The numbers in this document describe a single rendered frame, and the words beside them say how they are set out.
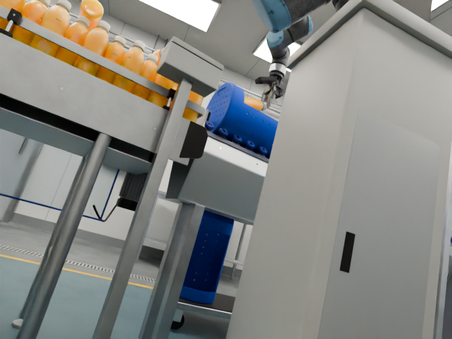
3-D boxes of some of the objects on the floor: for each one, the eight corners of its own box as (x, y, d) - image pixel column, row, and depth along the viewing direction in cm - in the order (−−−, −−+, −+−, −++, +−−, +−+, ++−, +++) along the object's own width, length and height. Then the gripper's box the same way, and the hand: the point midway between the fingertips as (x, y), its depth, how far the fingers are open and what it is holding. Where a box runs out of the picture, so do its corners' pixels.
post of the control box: (88, 405, 81) (193, 82, 104) (72, 405, 79) (183, 77, 102) (87, 396, 84) (189, 85, 107) (72, 396, 83) (179, 80, 105)
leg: (161, 369, 112) (206, 206, 126) (146, 368, 109) (194, 202, 124) (156, 362, 117) (201, 206, 131) (142, 361, 114) (189, 202, 129)
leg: (150, 352, 124) (193, 206, 138) (136, 351, 121) (182, 202, 136) (146, 346, 129) (188, 205, 143) (133, 345, 126) (177, 202, 141)
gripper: (290, 76, 160) (281, 111, 155) (276, 83, 170) (268, 117, 165) (278, 68, 156) (268, 105, 152) (264, 76, 166) (255, 110, 161)
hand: (264, 106), depth 157 cm, fingers closed on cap, 4 cm apart
